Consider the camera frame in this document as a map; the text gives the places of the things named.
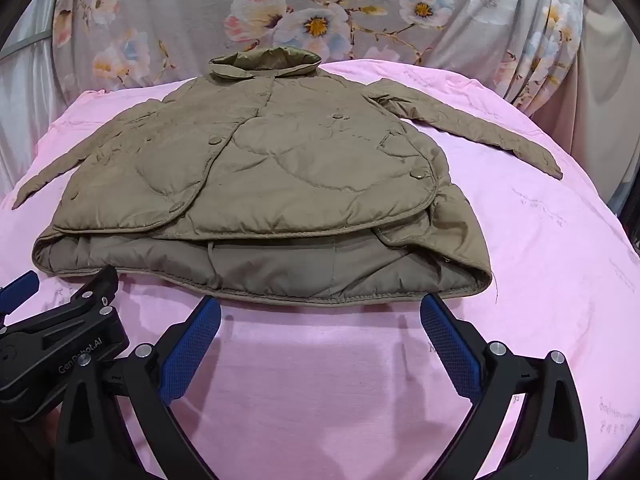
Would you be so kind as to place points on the olive quilted jacket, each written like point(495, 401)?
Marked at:
point(300, 170)

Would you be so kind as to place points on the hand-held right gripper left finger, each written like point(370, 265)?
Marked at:
point(192, 350)

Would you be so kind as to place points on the grey floral cloth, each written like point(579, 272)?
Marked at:
point(200, 25)

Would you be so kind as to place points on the curved grey metal rail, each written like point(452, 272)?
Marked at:
point(25, 44)

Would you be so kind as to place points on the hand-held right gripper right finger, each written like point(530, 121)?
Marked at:
point(450, 350)

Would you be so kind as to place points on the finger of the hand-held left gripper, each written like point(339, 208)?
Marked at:
point(20, 287)
point(95, 290)

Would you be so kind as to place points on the beige curtain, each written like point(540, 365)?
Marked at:
point(615, 110)

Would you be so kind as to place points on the white satin curtain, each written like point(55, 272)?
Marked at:
point(25, 110)

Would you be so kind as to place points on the pink bed sheet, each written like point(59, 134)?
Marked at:
point(320, 360)

